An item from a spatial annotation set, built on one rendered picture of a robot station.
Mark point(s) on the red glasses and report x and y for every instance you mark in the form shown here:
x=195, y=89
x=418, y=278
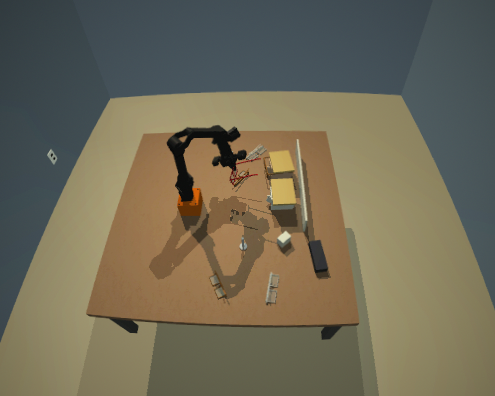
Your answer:
x=232, y=178

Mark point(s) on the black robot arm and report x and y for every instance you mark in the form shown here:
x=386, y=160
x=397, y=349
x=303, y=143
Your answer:
x=220, y=137

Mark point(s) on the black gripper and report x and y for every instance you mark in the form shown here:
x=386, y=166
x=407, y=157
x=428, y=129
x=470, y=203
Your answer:
x=240, y=156

